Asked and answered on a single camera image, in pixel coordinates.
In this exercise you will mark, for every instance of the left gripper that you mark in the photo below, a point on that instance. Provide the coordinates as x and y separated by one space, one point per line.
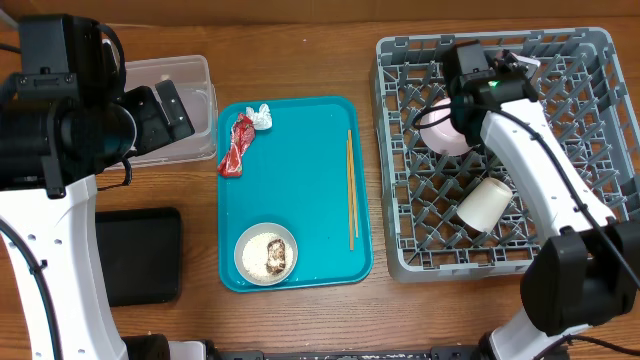
158 131

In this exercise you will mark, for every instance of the pink small bowl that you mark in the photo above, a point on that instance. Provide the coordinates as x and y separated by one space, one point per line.
443 138

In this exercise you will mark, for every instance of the white tissue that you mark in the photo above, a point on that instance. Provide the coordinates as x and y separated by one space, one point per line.
261 118

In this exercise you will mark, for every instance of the white paper cup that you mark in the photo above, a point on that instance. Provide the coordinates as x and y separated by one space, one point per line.
485 204

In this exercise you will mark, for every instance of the grey bowl with rice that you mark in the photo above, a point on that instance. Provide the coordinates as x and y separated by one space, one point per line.
251 253

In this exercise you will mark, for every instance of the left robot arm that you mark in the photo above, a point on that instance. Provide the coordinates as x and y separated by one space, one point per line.
65 118

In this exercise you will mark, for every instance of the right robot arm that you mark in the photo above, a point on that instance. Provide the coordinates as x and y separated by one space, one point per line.
587 270

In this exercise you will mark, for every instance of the grey dishwasher rack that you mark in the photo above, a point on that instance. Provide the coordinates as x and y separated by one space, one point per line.
586 102

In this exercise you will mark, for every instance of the clear plastic bin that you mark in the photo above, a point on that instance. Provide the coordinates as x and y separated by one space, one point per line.
190 75

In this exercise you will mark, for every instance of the red snack wrapper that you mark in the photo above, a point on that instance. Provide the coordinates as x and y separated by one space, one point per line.
242 135

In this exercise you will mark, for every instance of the black plastic tray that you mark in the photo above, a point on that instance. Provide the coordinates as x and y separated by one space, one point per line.
141 255

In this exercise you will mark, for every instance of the teal serving tray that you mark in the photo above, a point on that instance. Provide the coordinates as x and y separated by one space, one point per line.
295 175

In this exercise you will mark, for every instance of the brown food piece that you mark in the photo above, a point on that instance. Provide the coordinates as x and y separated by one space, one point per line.
276 257

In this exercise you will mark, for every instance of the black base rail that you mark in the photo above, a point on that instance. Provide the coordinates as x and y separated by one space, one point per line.
462 352

